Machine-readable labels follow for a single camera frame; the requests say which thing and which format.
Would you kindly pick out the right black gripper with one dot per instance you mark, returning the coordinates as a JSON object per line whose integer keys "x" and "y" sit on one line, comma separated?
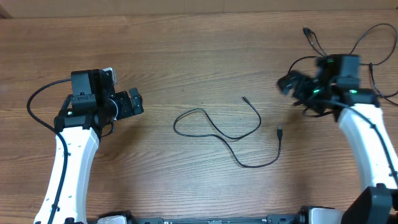
{"x": 303, "y": 83}

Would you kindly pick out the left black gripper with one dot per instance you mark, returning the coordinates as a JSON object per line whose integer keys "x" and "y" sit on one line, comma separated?
{"x": 126, "y": 109}

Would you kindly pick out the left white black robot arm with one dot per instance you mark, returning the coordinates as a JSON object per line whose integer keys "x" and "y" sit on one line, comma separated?
{"x": 78, "y": 127}

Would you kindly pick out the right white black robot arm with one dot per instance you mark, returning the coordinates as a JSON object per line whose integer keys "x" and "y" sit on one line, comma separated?
{"x": 336, "y": 90}

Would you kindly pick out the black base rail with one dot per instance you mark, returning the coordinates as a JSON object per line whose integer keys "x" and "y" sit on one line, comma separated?
{"x": 269, "y": 219}

